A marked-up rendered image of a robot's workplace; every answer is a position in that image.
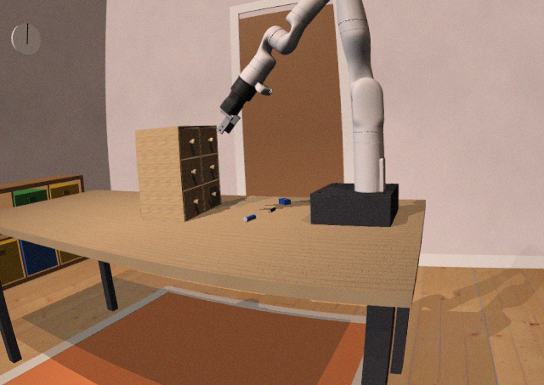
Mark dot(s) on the brown wooden drawer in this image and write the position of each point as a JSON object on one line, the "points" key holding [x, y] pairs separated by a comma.
{"points": [[208, 135], [192, 198], [191, 177], [209, 170], [189, 142], [210, 190]]}

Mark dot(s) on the brown wooden chest of drawers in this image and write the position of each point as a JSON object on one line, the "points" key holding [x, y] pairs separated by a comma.
{"points": [[159, 174]]}

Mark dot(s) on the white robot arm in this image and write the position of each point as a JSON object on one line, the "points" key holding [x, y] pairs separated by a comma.
{"points": [[367, 93]]}

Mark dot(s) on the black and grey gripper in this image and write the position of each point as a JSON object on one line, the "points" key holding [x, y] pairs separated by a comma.
{"points": [[246, 85]]}

